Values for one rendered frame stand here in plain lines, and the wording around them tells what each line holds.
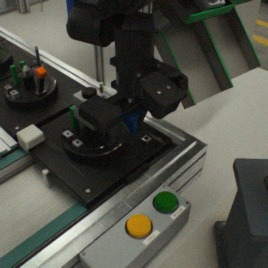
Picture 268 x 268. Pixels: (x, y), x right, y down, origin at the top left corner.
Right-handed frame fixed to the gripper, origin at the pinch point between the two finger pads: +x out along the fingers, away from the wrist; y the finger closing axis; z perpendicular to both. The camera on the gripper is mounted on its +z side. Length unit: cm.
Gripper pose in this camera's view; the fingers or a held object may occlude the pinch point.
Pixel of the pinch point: (134, 118)
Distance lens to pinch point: 54.8
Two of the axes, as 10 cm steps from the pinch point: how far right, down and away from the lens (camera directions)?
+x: 0.0, 7.6, 6.5
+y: 7.0, -4.7, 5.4
